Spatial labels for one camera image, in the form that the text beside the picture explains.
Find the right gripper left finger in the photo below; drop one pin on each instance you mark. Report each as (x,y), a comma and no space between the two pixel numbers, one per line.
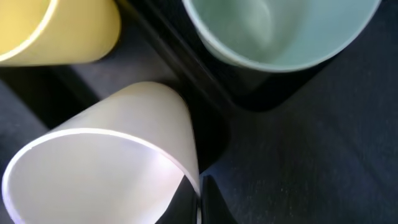
(186,211)

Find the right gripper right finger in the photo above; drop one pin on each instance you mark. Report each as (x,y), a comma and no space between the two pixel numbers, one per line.
(214,208)

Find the pale pink cup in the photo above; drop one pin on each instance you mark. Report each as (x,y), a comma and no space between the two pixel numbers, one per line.
(124,112)

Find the black tray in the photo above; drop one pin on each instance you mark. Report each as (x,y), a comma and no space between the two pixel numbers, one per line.
(199,62)

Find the green cup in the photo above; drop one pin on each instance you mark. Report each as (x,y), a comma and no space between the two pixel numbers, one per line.
(280,31)

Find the yellow cup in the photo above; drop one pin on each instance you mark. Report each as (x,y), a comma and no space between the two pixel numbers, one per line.
(77,34)

